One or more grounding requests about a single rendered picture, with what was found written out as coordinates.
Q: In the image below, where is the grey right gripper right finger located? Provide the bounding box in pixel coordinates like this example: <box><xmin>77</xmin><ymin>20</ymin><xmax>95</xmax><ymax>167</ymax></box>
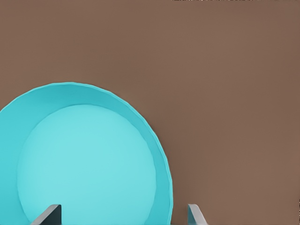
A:
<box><xmin>187</xmin><ymin>203</ymin><xmax>208</xmax><ymax>225</ymax></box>

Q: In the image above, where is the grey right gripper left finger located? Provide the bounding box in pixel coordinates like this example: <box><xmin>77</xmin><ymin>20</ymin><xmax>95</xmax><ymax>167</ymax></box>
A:
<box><xmin>30</xmin><ymin>204</ymin><xmax>62</xmax><ymax>225</ymax></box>

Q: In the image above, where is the turquoise round plate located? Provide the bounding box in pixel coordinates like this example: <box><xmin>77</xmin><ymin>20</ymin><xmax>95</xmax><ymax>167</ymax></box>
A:
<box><xmin>0</xmin><ymin>82</ymin><xmax>173</xmax><ymax>225</ymax></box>

